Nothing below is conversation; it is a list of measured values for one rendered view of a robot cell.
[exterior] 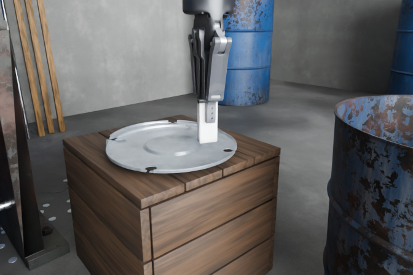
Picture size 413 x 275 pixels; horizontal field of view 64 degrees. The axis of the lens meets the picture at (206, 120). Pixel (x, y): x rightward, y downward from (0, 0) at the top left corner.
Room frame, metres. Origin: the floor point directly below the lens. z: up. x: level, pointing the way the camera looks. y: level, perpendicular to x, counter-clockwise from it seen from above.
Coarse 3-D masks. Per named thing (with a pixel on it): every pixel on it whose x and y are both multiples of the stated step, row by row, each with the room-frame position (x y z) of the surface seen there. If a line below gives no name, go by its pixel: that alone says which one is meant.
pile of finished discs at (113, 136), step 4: (164, 120) 0.91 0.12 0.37; (180, 120) 0.91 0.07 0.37; (184, 120) 0.91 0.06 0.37; (136, 124) 0.88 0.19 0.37; (140, 124) 0.89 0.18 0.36; (144, 124) 0.89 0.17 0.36; (148, 124) 0.90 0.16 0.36; (152, 124) 0.90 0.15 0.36; (156, 124) 0.90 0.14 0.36; (160, 124) 0.90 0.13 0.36; (164, 124) 0.90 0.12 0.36; (168, 124) 0.91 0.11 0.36; (172, 124) 0.91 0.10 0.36; (184, 124) 0.90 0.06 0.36; (188, 124) 0.90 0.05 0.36; (192, 124) 0.90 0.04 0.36; (196, 124) 0.90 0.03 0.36; (124, 128) 0.85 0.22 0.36; (128, 128) 0.86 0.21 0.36; (132, 128) 0.86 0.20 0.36; (136, 128) 0.86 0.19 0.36; (188, 128) 0.86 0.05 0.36; (116, 132) 0.82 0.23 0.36; (120, 132) 0.83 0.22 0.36; (124, 132) 0.83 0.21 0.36; (112, 136) 0.79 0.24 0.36; (116, 136) 0.79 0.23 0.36; (108, 140) 0.76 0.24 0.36; (112, 140) 0.79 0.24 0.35; (120, 140) 0.76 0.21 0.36
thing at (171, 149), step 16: (144, 128) 0.82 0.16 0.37; (160, 128) 0.83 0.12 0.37; (176, 128) 0.83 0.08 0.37; (192, 128) 0.83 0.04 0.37; (112, 144) 0.71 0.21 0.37; (128, 144) 0.71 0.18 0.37; (144, 144) 0.71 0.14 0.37; (160, 144) 0.70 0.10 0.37; (176, 144) 0.70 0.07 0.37; (192, 144) 0.70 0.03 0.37; (208, 144) 0.71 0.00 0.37; (224, 144) 0.71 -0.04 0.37; (112, 160) 0.61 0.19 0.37; (128, 160) 0.62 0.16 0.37; (144, 160) 0.62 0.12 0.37; (160, 160) 0.62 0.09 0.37; (176, 160) 0.62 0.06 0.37; (192, 160) 0.62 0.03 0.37; (208, 160) 0.62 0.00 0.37; (224, 160) 0.62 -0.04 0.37
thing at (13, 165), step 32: (0, 32) 0.77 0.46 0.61; (0, 64) 0.77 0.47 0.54; (0, 96) 0.76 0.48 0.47; (0, 128) 0.76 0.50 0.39; (0, 160) 0.81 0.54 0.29; (0, 192) 0.87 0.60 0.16; (32, 192) 0.78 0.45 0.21; (0, 224) 0.95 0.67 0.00; (32, 224) 0.77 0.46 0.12; (32, 256) 0.76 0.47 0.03
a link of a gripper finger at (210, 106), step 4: (212, 96) 0.48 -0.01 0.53; (216, 96) 0.48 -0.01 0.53; (220, 96) 0.48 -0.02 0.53; (212, 100) 0.48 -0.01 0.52; (216, 100) 0.48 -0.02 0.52; (208, 104) 0.50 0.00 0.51; (212, 104) 0.50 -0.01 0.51; (208, 108) 0.50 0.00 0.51; (212, 108) 0.50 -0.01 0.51; (208, 112) 0.50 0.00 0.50; (212, 112) 0.50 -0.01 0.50; (208, 116) 0.50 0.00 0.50; (212, 116) 0.50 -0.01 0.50; (208, 120) 0.50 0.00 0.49; (212, 120) 0.50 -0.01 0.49
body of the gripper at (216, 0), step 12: (192, 0) 0.49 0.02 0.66; (204, 0) 0.48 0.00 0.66; (216, 0) 0.48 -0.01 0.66; (228, 0) 0.49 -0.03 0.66; (192, 12) 0.49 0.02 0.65; (204, 12) 0.49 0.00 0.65; (216, 12) 0.48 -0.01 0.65; (228, 12) 0.50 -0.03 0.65; (204, 24) 0.50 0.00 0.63; (204, 36) 0.50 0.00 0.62; (204, 48) 0.50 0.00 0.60
